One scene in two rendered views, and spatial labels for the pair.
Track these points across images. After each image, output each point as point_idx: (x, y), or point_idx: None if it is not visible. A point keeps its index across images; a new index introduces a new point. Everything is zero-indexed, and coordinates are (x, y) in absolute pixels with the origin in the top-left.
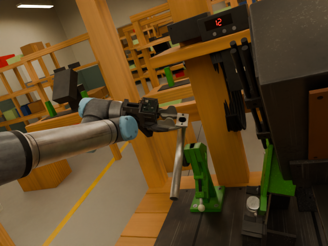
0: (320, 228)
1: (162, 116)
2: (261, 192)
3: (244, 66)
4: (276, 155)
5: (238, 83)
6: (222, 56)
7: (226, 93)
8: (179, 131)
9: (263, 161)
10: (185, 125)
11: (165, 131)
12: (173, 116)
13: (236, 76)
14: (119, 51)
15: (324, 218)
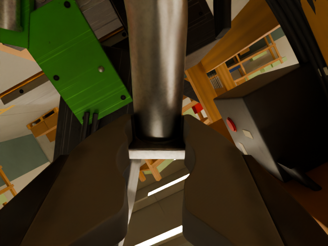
0: None
1: (186, 233)
2: (39, 28)
3: (246, 136)
4: (54, 155)
5: (239, 111)
6: (276, 170)
7: (316, 33)
8: (131, 67)
9: (96, 41)
10: None
11: (48, 169)
12: (184, 163)
13: (246, 124)
14: None
15: (31, 91)
